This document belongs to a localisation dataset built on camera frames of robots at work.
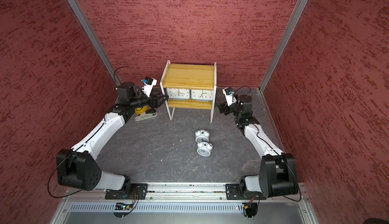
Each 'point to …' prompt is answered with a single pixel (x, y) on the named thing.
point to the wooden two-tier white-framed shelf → (189, 76)
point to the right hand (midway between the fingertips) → (222, 100)
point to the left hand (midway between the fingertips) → (163, 96)
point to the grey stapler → (149, 114)
